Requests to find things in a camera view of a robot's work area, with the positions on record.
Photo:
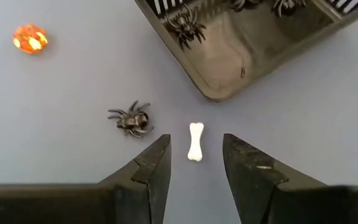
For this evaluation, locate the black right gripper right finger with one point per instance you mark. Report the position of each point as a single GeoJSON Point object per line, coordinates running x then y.
{"type": "Point", "coordinates": [291, 202]}

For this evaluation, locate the black plastic spider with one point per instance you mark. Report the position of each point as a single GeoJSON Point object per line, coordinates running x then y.
{"type": "Point", "coordinates": [185, 25]}
{"type": "Point", "coordinates": [132, 119]}
{"type": "Point", "coordinates": [287, 5]}
{"type": "Point", "coordinates": [244, 3]}

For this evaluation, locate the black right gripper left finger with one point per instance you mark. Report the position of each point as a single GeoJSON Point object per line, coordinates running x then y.
{"type": "Point", "coordinates": [73, 205]}

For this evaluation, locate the black slotted plastic basket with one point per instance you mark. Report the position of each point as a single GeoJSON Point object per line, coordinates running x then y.
{"type": "Point", "coordinates": [228, 62]}

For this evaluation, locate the small white plastic bone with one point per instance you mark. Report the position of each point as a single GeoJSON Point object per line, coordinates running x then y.
{"type": "Point", "coordinates": [195, 141]}

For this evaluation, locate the orange translucent plastic pumpkin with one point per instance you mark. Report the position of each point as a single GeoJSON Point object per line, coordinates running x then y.
{"type": "Point", "coordinates": [30, 39]}

